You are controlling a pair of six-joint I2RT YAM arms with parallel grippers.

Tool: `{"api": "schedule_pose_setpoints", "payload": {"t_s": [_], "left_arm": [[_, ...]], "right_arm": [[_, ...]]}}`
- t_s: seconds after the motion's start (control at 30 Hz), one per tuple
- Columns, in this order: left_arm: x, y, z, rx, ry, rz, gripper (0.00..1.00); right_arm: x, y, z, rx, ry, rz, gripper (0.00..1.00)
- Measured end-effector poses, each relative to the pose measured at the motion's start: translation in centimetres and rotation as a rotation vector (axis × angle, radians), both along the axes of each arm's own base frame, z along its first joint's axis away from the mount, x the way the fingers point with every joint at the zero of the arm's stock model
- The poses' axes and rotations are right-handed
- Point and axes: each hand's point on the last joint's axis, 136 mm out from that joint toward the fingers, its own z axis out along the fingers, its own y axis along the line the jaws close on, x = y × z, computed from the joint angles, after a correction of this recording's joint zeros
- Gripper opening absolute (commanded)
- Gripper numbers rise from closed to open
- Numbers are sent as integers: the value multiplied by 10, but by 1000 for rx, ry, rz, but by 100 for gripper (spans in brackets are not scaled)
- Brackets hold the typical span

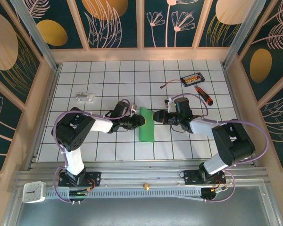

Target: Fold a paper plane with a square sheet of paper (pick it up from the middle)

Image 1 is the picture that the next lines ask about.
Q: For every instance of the green paper sheet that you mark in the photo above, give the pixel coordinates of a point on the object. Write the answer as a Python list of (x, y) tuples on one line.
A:
[(146, 131)]

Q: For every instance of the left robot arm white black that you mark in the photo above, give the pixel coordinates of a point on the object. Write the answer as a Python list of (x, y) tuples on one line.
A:
[(101, 124)]

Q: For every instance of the white square clock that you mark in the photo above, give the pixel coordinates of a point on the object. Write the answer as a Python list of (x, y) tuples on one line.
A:
[(34, 192)]

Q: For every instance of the orange black utility knife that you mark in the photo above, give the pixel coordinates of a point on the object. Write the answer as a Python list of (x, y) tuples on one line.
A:
[(204, 96)]

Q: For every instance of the black tray with gold connectors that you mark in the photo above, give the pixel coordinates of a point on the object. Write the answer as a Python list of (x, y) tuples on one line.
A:
[(192, 80)]

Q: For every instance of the small brass knob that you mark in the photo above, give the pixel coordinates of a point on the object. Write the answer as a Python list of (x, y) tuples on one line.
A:
[(145, 186)]

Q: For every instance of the grey metal panel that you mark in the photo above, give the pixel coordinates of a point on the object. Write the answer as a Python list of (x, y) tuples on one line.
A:
[(141, 212)]

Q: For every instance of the power wiring with connector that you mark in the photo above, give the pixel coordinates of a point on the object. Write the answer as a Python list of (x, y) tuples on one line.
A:
[(218, 189), (77, 194)]

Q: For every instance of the white plastic bracket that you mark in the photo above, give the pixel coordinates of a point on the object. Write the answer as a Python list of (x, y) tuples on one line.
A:
[(85, 97)]

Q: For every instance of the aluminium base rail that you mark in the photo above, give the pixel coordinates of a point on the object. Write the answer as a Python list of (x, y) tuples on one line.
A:
[(141, 175)]

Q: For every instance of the aluminium side rail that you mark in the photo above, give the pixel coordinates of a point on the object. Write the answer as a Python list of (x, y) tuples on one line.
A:
[(44, 117), (230, 82)]

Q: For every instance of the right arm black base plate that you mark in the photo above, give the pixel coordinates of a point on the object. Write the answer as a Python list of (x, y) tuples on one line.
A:
[(191, 177)]

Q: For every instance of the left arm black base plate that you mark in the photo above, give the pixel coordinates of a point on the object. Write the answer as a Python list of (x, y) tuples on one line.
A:
[(94, 179)]

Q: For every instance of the aluminium frame post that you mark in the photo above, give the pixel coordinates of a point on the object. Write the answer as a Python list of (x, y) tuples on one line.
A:
[(37, 35), (242, 35)]

